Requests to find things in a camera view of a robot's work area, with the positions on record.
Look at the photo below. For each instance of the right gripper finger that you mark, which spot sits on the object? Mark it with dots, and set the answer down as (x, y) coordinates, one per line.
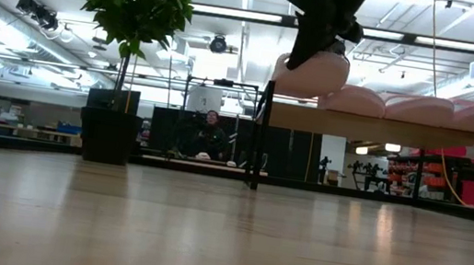
(312, 43)

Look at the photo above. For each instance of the wooden shelf with black legs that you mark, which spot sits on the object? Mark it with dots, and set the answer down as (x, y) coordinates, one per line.
(358, 127)

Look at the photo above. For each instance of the black ceiling truss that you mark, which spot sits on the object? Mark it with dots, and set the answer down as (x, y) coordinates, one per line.
(235, 13)

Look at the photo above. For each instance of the black ceiling spotlight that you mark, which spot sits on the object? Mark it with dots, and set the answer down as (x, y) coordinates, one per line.
(47, 20)
(218, 44)
(27, 4)

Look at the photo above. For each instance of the black partition curtain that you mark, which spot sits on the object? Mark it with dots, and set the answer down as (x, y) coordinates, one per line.
(289, 154)

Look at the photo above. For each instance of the background robot station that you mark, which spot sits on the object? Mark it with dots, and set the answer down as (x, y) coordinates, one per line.
(369, 169)

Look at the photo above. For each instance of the person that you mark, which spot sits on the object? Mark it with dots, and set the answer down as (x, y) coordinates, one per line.
(212, 140)

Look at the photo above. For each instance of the black rectangular panel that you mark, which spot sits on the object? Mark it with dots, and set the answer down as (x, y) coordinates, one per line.
(100, 97)

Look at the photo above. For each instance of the green plant in black pot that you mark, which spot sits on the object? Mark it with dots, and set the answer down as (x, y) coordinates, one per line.
(106, 137)

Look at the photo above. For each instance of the blue bin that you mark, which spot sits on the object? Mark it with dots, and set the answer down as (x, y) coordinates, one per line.
(69, 128)

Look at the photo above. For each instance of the black gantry frame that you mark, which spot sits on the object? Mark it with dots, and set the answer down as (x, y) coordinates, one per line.
(223, 82)

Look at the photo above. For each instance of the black metal table frame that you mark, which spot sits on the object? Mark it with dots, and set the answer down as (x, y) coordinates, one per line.
(30, 146)

